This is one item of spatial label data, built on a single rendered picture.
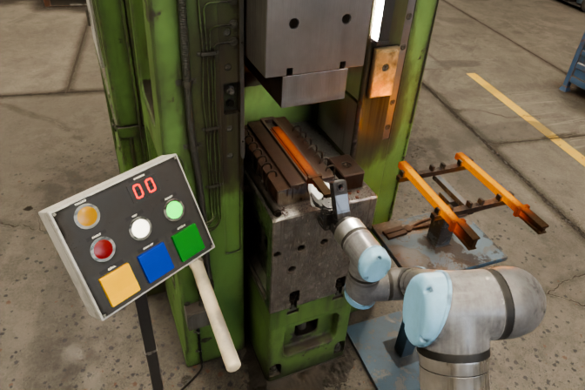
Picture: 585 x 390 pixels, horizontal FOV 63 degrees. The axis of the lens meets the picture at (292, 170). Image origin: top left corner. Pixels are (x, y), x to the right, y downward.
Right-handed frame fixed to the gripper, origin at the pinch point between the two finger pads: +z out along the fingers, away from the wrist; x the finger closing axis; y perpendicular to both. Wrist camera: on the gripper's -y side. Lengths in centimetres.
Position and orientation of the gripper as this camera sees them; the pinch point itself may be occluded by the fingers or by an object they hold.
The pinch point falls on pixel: (317, 183)
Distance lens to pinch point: 151.1
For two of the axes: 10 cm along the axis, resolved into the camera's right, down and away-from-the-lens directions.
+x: 9.2, -1.9, 3.5
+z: -4.0, -5.4, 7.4
